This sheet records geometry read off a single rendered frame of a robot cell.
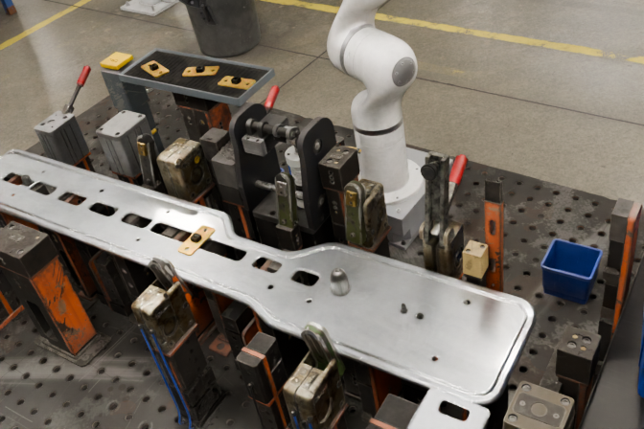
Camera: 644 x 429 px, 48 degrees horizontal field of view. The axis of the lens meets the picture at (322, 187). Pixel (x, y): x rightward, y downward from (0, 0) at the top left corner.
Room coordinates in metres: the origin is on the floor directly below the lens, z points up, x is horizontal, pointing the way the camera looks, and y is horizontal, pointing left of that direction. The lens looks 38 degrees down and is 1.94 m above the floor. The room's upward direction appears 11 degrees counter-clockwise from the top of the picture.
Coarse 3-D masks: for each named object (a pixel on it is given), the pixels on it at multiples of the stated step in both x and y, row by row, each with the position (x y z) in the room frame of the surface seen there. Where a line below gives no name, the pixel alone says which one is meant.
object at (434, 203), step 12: (432, 156) 0.97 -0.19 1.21; (444, 156) 0.96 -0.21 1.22; (432, 168) 0.93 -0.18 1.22; (444, 168) 0.94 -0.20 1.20; (432, 180) 0.96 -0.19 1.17; (444, 180) 0.94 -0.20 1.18; (432, 192) 0.96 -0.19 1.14; (444, 192) 0.94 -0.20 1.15; (432, 204) 0.95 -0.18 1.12; (444, 204) 0.93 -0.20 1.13; (432, 216) 0.95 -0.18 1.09; (444, 216) 0.93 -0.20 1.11; (444, 228) 0.93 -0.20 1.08
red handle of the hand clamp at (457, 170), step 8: (456, 160) 1.03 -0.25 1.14; (464, 160) 1.03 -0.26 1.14; (456, 168) 1.02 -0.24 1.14; (464, 168) 1.02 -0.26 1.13; (456, 176) 1.01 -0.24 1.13; (456, 184) 1.00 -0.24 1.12; (448, 192) 0.99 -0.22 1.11; (448, 200) 0.98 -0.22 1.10; (448, 208) 0.97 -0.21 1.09; (432, 232) 0.94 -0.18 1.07
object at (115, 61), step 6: (114, 54) 1.72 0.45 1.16; (120, 54) 1.71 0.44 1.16; (126, 54) 1.71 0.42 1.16; (108, 60) 1.69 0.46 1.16; (114, 60) 1.68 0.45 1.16; (120, 60) 1.67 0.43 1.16; (126, 60) 1.68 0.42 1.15; (102, 66) 1.68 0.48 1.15; (108, 66) 1.66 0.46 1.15; (114, 66) 1.65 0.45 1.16; (120, 66) 1.66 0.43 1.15
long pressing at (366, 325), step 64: (0, 192) 1.43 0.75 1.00; (64, 192) 1.38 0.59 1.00; (128, 192) 1.33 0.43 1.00; (128, 256) 1.12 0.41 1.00; (192, 256) 1.08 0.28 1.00; (256, 256) 1.04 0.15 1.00; (320, 256) 1.01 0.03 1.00; (320, 320) 0.85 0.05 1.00; (384, 320) 0.82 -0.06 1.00; (448, 320) 0.80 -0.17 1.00; (512, 320) 0.77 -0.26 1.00; (448, 384) 0.67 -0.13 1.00
